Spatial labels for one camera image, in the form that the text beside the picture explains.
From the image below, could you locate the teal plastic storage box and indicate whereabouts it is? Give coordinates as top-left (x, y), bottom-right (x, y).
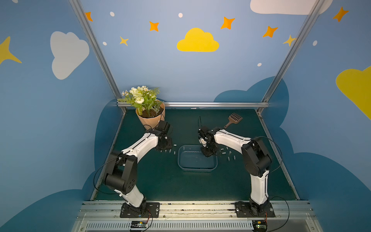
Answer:
top-left (177, 145), bottom-right (218, 173)

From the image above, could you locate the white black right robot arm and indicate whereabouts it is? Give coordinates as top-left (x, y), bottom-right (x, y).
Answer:
top-left (198, 127), bottom-right (272, 207)

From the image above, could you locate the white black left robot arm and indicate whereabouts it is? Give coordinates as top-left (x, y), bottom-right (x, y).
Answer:
top-left (102, 120), bottom-right (172, 209)

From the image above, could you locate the terracotta ribbed flower pot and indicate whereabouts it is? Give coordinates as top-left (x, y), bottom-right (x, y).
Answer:
top-left (136, 102), bottom-right (165, 130)

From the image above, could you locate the brown grid brush tool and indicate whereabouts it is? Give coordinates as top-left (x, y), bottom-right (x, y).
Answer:
top-left (224, 113), bottom-right (243, 129)

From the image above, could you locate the artificial white flower plant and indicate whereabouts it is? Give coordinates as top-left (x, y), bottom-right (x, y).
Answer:
top-left (118, 86), bottom-right (162, 118)

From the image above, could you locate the left green circuit board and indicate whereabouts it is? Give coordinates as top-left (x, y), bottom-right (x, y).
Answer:
top-left (130, 221), bottom-right (147, 230)

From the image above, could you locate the green circuit board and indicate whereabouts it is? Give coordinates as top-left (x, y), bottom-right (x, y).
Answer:
top-left (252, 220), bottom-right (268, 232)
top-left (130, 221), bottom-right (147, 230)

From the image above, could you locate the right green circuit board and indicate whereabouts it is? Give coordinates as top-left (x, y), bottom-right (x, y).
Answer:
top-left (252, 220), bottom-right (268, 232)

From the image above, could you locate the aluminium back frame rail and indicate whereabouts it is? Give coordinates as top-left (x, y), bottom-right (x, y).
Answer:
top-left (117, 101), bottom-right (270, 109)

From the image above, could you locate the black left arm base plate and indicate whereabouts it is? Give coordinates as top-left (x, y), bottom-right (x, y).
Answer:
top-left (119, 202), bottom-right (160, 218)

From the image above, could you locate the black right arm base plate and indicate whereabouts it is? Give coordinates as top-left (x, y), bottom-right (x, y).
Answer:
top-left (234, 201), bottom-right (275, 218)

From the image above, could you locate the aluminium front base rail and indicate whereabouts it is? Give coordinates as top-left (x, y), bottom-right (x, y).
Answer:
top-left (72, 200), bottom-right (323, 232)

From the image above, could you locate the aluminium left corner post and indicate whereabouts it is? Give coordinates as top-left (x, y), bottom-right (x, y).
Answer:
top-left (69, 0), bottom-right (121, 100)

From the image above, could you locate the aluminium corner post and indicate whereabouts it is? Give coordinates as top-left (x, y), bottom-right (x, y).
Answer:
top-left (261, 0), bottom-right (326, 108)
top-left (69, 0), bottom-right (121, 100)

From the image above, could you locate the aluminium right corner post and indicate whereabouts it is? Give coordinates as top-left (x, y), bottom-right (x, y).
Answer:
top-left (261, 0), bottom-right (326, 108)

